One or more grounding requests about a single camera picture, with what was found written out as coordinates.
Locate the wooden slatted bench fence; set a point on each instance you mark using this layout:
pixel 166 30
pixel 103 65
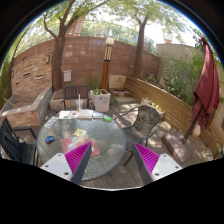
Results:
pixel 177 113

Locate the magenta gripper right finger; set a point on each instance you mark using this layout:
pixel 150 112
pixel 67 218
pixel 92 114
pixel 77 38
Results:
pixel 153 166

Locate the white book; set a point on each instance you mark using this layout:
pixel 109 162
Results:
pixel 85 114

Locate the wicker patio chair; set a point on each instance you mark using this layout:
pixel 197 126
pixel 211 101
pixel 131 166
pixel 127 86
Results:
pixel 146 124

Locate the white square planter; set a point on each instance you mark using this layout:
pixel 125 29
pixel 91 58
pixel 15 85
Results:
pixel 101 99

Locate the yellow sticky note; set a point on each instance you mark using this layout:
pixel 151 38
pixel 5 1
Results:
pixel 80 132

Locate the tree trunk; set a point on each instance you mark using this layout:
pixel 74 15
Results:
pixel 67 14
pixel 140 44

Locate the clear plastic cup with straw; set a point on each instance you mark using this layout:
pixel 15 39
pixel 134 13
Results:
pixel 79 103

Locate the left tree trunk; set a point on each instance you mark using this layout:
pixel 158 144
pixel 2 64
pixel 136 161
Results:
pixel 67 14

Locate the concrete umbrella base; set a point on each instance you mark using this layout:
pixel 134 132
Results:
pixel 181 152

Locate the dark slatted chair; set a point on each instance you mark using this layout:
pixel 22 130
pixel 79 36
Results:
pixel 72 93

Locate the globe lamp post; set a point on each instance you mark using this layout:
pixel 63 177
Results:
pixel 107 58

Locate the round glass patio table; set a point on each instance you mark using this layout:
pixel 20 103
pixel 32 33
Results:
pixel 62 135

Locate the black metal chair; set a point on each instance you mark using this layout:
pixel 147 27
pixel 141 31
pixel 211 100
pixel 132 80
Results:
pixel 15 147

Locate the patterned card on table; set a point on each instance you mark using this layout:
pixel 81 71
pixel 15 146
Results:
pixel 50 122

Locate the white paper sheet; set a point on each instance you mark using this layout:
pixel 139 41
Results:
pixel 68 115

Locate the red mouse pad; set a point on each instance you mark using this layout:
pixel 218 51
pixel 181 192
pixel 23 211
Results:
pixel 69 144

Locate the folded red patio umbrella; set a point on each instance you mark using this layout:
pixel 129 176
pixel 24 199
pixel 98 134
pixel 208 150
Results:
pixel 206 92

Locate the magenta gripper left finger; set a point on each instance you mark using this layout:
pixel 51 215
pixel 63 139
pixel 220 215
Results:
pixel 70 166

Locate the dark blue computer mouse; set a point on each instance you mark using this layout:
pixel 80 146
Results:
pixel 49 139

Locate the right tree trunk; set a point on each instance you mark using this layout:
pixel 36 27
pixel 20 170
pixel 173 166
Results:
pixel 140 44

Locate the green marker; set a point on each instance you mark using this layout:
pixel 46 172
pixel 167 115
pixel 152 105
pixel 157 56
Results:
pixel 106 118

